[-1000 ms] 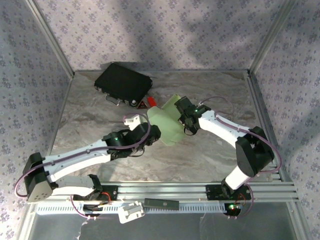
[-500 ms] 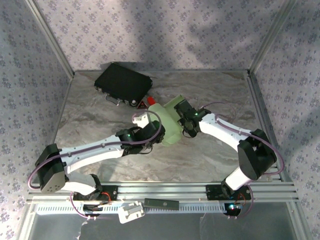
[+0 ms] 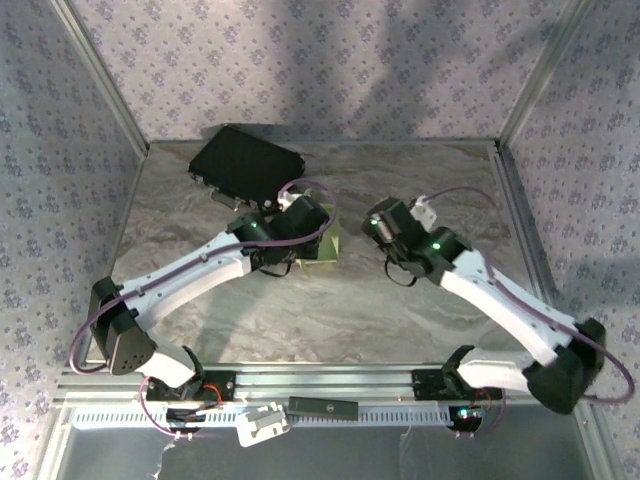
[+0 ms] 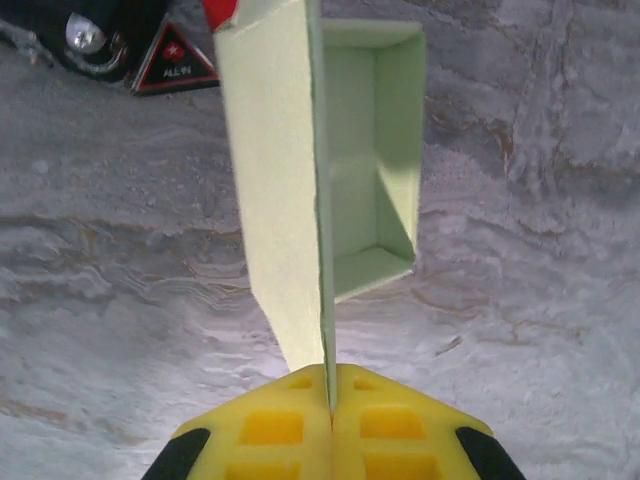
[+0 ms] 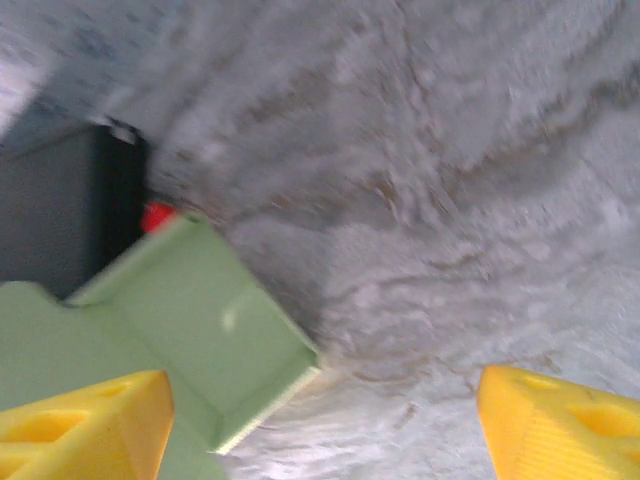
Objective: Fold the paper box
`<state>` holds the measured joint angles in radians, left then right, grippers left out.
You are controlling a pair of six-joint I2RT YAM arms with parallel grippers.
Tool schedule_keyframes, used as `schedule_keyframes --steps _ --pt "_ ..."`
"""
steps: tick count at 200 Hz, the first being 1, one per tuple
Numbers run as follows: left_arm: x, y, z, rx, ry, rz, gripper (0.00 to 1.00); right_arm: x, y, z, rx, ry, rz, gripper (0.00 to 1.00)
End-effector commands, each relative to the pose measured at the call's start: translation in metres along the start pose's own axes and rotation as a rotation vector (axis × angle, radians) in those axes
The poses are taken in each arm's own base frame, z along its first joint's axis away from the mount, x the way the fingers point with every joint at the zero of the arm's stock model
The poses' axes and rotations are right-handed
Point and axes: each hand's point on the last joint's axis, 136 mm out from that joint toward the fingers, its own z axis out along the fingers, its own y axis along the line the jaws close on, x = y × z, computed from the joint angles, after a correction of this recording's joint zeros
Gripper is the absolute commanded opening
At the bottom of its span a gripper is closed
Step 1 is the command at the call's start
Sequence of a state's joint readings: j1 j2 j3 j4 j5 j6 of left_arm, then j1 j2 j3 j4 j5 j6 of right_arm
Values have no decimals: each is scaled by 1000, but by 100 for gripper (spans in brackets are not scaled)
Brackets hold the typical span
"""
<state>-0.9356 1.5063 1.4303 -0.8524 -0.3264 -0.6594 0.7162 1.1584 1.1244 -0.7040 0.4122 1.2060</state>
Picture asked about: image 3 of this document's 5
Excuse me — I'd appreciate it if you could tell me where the light green paper box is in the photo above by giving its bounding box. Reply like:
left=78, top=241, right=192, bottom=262
left=294, top=202, right=345, bottom=274

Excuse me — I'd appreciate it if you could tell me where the black hard case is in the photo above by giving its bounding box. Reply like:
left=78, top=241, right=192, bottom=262
left=188, top=124, right=307, bottom=212

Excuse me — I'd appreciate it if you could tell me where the black flat bar device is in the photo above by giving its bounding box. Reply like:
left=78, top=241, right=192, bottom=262
left=288, top=395, right=360, bottom=419

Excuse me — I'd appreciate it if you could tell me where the small circuit board with LEDs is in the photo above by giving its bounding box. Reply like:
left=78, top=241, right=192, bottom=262
left=451, top=403, right=490, bottom=432

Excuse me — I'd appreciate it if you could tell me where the grey metal panel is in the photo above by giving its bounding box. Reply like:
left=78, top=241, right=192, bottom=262
left=37, top=424, right=601, bottom=480

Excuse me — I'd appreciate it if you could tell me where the aluminium frame rail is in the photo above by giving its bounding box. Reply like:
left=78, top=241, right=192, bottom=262
left=493, top=141, right=559, bottom=306
left=79, top=147, right=151, bottom=366

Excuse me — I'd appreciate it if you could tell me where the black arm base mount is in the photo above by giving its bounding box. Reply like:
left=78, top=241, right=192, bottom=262
left=144, top=368, right=237, bottom=402
left=410, top=367, right=501, bottom=402

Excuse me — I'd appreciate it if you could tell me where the wide aluminium base rail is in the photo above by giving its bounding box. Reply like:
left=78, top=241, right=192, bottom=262
left=55, top=365, right=604, bottom=407

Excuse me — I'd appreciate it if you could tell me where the white slotted cable duct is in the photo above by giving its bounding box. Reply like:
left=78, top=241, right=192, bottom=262
left=72, top=403, right=454, bottom=430

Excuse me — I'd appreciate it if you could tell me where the aluminium frame post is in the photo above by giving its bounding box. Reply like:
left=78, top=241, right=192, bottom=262
left=49, top=0, right=151, bottom=154
left=496, top=0, right=599, bottom=151

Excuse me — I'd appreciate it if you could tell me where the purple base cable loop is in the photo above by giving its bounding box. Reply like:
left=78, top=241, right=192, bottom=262
left=138, top=375, right=194, bottom=442
left=452, top=387, right=508, bottom=441

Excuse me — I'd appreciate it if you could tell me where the white plastic bracket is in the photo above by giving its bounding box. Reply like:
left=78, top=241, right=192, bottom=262
left=236, top=402, right=291, bottom=448

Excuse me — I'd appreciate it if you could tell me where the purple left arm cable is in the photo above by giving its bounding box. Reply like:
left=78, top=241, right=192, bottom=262
left=68, top=178, right=344, bottom=375

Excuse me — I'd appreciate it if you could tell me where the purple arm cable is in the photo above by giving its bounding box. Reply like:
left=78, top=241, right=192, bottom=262
left=422, top=186, right=636, bottom=404
left=68, top=178, right=344, bottom=375

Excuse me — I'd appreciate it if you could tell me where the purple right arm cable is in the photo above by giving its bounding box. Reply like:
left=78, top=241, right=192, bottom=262
left=422, top=186, right=636, bottom=404

